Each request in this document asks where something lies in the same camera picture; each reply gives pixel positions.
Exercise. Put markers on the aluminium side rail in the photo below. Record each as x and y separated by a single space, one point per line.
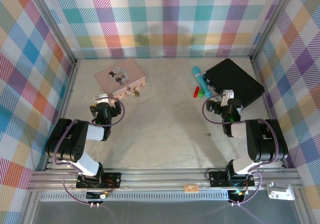
262 84
67 104

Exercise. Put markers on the small orange label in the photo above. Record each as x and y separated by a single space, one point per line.
191 188

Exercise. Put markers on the pink cartoon print box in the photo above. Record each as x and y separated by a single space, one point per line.
120 76

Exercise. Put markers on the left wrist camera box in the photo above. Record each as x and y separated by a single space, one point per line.
101 98

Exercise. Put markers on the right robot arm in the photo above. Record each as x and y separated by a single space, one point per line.
262 139

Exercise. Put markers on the green plastic piece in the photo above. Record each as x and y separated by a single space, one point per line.
201 94

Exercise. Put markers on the aluminium frame post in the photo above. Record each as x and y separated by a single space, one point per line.
271 21

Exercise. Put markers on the brass padlock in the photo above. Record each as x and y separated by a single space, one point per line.
136 93

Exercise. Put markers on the red plastic piece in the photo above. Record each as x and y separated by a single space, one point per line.
196 92

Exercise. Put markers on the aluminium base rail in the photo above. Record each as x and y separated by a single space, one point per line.
162 180

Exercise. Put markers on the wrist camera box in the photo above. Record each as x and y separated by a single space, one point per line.
101 98
227 95

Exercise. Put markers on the white plastic bracket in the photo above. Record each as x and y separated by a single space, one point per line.
280 192

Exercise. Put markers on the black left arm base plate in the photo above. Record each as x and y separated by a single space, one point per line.
112 180

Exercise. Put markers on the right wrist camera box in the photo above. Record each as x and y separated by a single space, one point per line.
227 95

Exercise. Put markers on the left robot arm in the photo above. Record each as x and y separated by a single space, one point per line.
75 141

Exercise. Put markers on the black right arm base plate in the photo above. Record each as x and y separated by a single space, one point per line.
217 179

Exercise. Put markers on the black case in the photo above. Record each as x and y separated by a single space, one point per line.
235 81

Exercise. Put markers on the blue toy microphone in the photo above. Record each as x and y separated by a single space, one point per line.
201 80

